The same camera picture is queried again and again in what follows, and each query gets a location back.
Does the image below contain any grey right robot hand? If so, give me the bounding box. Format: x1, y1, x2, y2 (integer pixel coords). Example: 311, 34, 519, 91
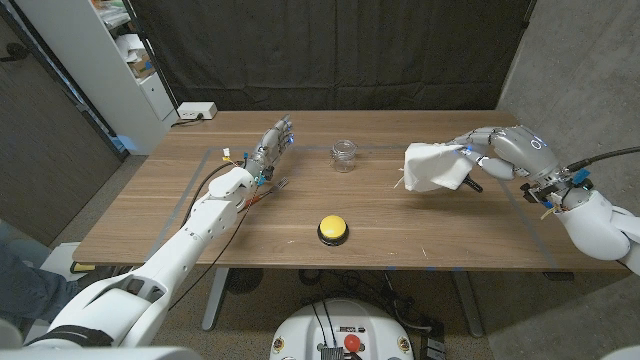
449, 124, 561, 182

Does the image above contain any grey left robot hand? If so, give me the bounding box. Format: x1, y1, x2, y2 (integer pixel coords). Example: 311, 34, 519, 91
243, 114, 295, 185

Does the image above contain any white cloth napkin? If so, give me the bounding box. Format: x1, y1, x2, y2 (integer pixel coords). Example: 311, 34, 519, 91
402, 142, 474, 194

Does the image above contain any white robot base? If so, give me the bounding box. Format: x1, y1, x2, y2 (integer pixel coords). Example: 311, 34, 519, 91
269, 298, 415, 360

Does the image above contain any clear glass jar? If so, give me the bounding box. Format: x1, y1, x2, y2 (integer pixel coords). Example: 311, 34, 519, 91
329, 139, 359, 174

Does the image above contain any white power strip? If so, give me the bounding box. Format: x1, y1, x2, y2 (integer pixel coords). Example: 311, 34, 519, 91
176, 101, 219, 121

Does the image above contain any yellow button black base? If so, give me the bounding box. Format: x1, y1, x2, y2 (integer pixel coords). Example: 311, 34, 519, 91
316, 214, 351, 247

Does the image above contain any black backdrop curtain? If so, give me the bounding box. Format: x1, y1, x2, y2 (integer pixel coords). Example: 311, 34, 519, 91
128, 0, 539, 112

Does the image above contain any round black floor fan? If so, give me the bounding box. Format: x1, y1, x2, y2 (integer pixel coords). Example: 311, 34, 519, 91
224, 268, 265, 295

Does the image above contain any cardboard box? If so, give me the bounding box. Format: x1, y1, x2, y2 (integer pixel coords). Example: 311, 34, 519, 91
127, 49, 157, 80

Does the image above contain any grey table leg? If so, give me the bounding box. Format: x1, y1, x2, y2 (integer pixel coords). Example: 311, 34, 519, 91
201, 267, 230, 332
452, 269, 485, 339

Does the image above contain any white shelf cabinet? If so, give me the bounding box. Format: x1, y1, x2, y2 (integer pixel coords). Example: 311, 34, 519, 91
14, 0, 180, 156

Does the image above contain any black power adapter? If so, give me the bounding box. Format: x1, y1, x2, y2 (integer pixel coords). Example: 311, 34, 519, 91
418, 319, 447, 360

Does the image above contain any dark wooden door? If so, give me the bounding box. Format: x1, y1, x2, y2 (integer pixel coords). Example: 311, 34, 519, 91
0, 9, 124, 246

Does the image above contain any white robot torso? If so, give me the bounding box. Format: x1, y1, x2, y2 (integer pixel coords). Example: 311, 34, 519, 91
0, 344, 640, 360

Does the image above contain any person in jeans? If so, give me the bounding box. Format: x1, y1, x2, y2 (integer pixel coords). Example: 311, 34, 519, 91
0, 244, 104, 326

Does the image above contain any fork with orange handle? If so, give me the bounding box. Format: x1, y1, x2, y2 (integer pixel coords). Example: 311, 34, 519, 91
243, 177, 290, 209

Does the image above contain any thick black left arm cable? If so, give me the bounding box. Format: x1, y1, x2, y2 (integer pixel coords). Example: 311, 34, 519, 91
179, 148, 249, 229

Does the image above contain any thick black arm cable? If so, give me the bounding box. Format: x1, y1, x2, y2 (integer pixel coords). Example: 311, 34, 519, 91
564, 145, 640, 174
179, 148, 249, 229

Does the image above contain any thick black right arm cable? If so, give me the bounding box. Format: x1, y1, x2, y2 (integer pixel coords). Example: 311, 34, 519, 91
564, 145, 640, 174

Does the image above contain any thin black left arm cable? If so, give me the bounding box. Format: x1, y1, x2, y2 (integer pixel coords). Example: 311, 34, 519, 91
167, 187, 261, 312

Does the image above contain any black floor cable bundle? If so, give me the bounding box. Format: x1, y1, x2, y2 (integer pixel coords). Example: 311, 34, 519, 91
298, 269, 434, 332

